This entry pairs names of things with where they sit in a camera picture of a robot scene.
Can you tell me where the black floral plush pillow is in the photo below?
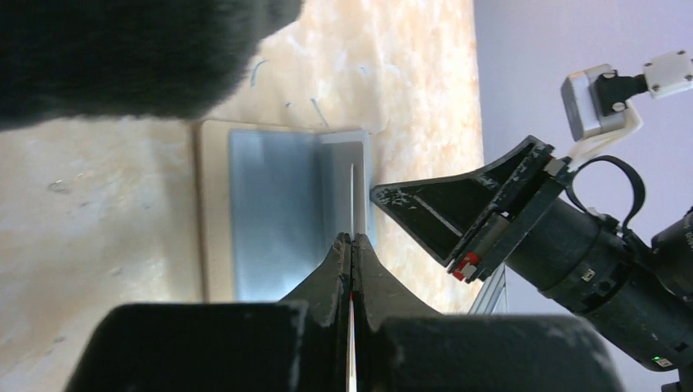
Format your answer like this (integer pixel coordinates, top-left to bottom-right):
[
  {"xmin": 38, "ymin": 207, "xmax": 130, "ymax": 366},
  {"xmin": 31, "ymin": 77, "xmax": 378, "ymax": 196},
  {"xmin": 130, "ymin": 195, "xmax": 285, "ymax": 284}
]
[{"xmin": 1, "ymin": 1, "xmax": 303, "ymax": 131}]

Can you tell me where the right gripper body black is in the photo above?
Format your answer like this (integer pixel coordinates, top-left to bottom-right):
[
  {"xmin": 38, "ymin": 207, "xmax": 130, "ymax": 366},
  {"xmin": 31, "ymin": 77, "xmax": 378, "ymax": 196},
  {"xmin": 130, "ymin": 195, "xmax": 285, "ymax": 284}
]
[{"xmin": 446, "ymin": 157, "xmax": 692, "ymax": 372}]

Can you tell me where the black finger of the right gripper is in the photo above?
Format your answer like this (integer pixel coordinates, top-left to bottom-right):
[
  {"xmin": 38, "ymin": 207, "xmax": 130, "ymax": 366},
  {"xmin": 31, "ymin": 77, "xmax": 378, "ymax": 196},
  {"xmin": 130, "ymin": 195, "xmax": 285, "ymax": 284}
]
[{"xmin": 370, "ymin": 136, "xmax": 554, "ymax": 266}]

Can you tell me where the aluminium front rail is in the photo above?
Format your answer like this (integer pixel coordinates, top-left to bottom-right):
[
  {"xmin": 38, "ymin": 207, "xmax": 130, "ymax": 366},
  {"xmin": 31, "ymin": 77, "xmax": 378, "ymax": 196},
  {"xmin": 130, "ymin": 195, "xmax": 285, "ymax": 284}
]
[{"xmin": 467, "ymin": 265, "xmax": 507, "ymax": 314}]

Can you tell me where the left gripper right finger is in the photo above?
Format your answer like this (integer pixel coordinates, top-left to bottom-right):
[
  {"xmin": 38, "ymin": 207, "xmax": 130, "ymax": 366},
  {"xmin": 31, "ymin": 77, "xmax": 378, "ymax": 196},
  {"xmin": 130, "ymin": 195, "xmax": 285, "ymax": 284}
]
[{"xmin": 351, "ymin": 234, "xmax": 624, "ymax": 391}]

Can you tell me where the beige card holder wallet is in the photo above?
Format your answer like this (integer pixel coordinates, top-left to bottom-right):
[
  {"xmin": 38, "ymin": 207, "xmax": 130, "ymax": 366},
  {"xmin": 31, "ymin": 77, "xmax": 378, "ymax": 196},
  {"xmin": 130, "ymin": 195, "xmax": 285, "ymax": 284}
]
[{"xmin": 195, "ymin": 120, "xmax": 375, "ymax": 302}]

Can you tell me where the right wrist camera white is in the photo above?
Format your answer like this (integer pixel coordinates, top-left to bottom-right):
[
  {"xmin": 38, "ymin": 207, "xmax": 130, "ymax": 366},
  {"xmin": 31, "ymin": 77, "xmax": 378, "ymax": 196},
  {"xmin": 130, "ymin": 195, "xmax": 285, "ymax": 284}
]
[{"xmin": 561, "ymin": 64, "xmax": 643, "ymax": 172}]

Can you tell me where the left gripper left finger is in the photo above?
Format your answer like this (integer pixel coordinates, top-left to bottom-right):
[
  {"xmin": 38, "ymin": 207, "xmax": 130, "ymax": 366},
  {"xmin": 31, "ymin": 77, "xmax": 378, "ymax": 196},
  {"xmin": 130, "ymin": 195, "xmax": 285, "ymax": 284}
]
[{"xmin": 66, "ymin": 234, "xmax": 351, "ymax": 391}]

